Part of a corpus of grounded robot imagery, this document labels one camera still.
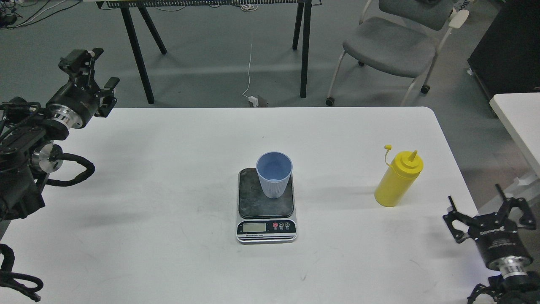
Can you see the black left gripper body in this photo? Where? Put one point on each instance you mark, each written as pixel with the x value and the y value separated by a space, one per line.
pixel 73 105

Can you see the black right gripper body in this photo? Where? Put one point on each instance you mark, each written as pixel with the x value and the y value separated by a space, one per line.
pixel 499 245

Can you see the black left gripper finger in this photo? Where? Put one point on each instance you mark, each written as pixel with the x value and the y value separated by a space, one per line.
pixel 106 98
pixel 79 66

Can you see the yellow squeeze seasoning bottle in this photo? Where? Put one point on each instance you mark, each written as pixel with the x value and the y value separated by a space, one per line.
pixel 401 173

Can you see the blue ribbed plastic cup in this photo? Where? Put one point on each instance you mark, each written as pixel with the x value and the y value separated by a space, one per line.
pixel 274 170

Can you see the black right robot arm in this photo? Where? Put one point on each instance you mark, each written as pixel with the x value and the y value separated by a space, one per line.
pixel 515 290

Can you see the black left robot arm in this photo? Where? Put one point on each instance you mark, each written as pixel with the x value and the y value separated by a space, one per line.
pixel 30 157

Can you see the digital kitchen scale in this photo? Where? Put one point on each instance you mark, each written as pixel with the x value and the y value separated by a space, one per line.
pixel 263 220

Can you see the white side table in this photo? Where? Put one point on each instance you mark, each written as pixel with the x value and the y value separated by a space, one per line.
pixel 520 115

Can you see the white power plug adapter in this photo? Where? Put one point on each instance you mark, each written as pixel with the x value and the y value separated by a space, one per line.
pixel 257 102

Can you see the black cabinet right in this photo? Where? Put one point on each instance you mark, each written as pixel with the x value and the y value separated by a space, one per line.
pixel 507 58

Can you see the grey office chair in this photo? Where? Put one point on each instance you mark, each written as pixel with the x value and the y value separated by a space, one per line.
pixel 397 49

